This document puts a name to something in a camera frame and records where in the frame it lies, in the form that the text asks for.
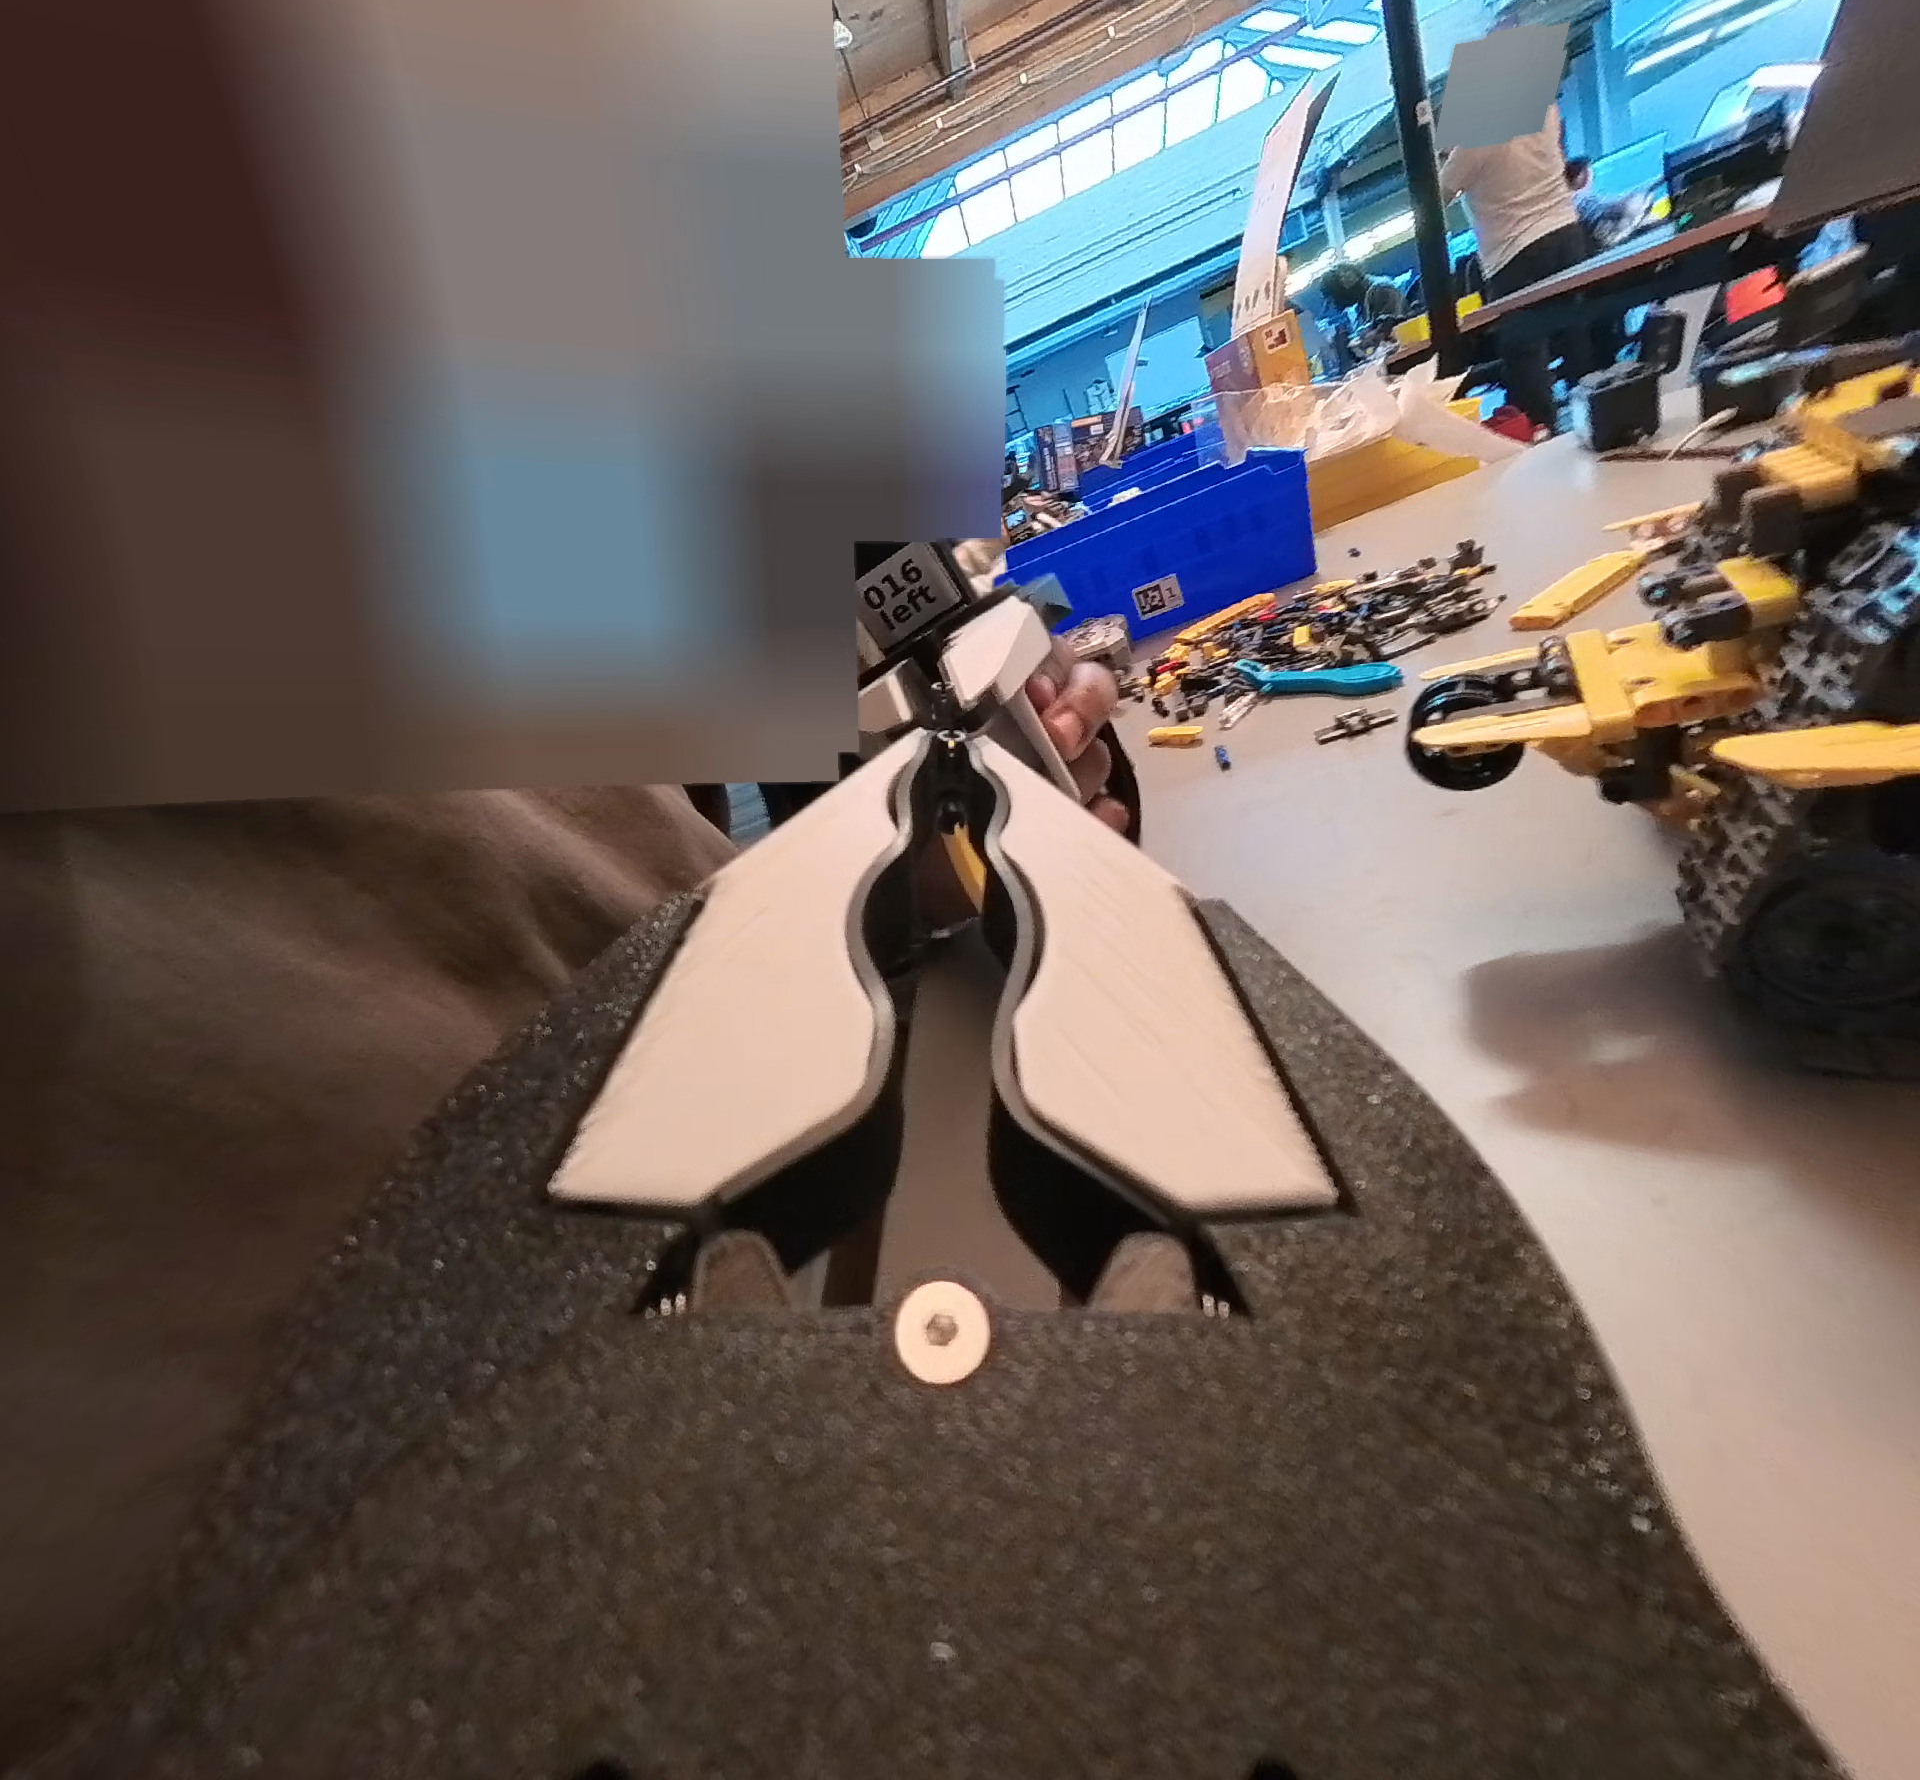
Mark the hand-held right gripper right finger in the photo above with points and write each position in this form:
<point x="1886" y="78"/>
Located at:
<point x="1155" y="1044"/>

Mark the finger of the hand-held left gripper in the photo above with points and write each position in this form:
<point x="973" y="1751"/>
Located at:
<point x="997" y="654"/>
<point x="889" y="708"/>

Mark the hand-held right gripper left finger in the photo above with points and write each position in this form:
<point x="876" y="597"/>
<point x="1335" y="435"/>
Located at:
<point x="750" y="1044"/>

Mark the yellow curved toy piece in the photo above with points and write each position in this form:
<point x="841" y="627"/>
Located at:
<point x="964" y="862"/>

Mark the person's left hand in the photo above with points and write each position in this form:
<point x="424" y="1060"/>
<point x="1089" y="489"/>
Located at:
<point x="1083" y="726"/>

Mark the blue plastic bin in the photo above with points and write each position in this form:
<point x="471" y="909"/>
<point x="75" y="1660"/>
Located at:
<point x="1200" y="535"/>

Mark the teal brick separator tool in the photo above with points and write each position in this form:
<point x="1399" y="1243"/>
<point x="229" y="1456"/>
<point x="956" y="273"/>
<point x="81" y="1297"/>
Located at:
<point x="1328" y="679"/>

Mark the pile of small toy parts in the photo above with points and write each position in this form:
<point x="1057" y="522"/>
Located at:
<point x="1350" y="609"/>

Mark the printed cardboard box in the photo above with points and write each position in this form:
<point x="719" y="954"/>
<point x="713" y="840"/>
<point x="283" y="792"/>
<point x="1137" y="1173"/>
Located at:
<point x="1259" y="363"/>

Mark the black toy connector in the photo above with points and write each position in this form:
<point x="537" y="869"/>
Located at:
<point x="1358" y="726"/>

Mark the yellow plastic tray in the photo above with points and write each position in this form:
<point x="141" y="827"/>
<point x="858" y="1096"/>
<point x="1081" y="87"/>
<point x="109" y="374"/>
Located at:
<point x="1395" y="474"/>

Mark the crumpled white plastic bag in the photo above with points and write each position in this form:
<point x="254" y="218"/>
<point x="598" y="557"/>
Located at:
<point x="1395" y="408"/>

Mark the leaning white board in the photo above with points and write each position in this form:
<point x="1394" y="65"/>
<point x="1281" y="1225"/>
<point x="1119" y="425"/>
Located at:
<point x="1282" y="190"/>

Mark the long yellow toy beam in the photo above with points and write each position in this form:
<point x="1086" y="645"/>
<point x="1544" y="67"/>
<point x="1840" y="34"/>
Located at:
<point x="1576" y="591"/>

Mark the black steel pole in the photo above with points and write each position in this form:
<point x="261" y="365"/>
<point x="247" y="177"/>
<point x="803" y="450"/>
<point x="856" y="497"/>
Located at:
<point x="1411" y="161"/>

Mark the thin yellow toy beam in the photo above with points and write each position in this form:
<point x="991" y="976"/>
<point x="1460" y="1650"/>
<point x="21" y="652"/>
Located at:
<point x="1649" y="518"/>

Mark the black box device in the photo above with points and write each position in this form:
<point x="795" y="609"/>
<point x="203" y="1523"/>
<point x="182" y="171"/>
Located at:
<point x="1621" y="402"/>

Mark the yellow black toy tracked vehicle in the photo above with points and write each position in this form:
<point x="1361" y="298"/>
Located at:
<point x="1800" y="699"/>

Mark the long wooden work table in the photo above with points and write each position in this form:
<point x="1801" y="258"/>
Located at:
<point x="1635" y="262"/>

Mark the grey flat panel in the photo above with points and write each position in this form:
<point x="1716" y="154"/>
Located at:
<point x="1861" y="55"/>

